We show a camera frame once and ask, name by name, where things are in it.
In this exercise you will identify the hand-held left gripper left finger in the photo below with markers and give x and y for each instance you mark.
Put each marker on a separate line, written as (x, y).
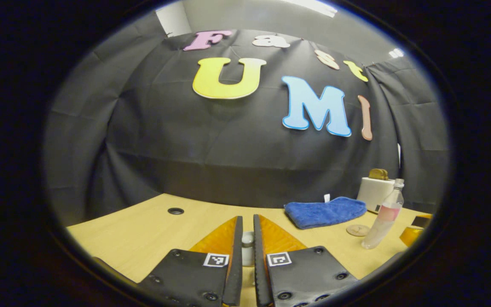
(236, 277)

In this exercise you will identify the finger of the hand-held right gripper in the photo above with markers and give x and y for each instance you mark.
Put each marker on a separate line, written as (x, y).
(420, 221)

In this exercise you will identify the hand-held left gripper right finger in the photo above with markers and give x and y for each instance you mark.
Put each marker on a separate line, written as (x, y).
(260, 277)

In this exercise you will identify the clear water bottle pink label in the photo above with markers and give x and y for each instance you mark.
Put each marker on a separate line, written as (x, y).
(384, 217)

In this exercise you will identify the round coaster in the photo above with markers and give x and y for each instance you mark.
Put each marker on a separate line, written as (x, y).
(357, 230)

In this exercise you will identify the white toaster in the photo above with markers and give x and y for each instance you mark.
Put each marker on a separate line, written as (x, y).
(373, 194)

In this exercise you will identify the brown bread slice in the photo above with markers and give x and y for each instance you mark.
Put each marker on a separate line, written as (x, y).
(377, 174)

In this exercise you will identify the blue towel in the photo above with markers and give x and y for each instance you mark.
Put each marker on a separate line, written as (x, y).
(324, 212)

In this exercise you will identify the black backdrop cloth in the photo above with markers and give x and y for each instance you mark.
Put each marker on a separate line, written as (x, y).
(207, 145)

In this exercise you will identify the small ceiling light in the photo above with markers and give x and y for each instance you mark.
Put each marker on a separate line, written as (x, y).
(396, 53)

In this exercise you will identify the ceiling light panel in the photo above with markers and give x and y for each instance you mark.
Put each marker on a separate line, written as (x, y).
(313, 6)

